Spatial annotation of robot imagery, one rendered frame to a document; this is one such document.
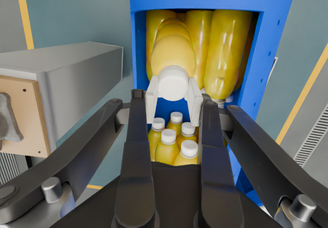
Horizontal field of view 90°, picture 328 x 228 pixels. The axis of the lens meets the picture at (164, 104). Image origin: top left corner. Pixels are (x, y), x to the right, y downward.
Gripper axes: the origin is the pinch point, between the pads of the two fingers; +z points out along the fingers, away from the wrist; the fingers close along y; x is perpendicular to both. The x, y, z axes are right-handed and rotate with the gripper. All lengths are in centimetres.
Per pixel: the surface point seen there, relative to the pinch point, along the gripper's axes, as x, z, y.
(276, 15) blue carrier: 9.2, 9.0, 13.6
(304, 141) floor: -92, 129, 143
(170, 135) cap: -17.8, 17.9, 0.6
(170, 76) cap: 1.8, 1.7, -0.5
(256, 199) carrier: -54, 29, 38
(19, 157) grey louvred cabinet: -126, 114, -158
